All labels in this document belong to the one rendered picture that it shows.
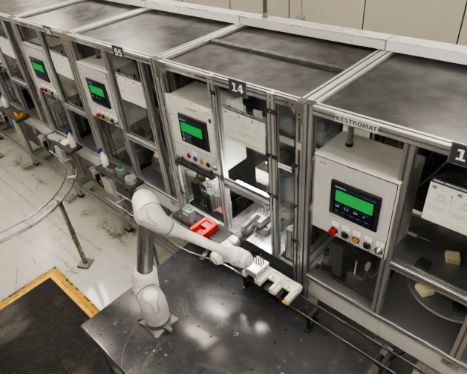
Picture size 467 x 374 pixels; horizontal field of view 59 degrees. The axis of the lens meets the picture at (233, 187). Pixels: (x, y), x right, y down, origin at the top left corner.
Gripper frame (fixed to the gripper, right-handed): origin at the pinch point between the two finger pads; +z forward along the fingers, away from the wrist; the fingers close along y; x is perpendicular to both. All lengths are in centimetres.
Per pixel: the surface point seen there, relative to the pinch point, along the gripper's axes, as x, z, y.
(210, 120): 23, -4, 73
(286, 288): -40.3, -22.4, -15.3
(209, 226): 27.1, -18.6, -5.6
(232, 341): -31, -63, -31
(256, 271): -21.7, -27.2, -8.8
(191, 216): 43.0, -20.6, -2.9
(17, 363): 118, -160, -91
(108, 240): 179, -37, -101
